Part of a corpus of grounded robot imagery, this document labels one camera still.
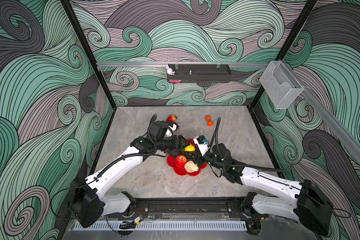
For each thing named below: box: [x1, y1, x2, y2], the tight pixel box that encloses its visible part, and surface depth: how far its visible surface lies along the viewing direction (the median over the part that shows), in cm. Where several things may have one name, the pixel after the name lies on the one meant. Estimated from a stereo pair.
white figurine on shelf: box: [166, 64, 175, 75], surface depth 87 cm
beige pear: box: [184, 160, 199, 173], surface depth 83 cm
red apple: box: [175, 155, 188, 168], surface depth 87 cm
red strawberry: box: [166, 114, 178, 123], surface depth 111 cm
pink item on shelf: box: [169, 79, 182, 83], surface depth 92 cm
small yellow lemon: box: [184, 144, 196, 152], surface depth 74 cm
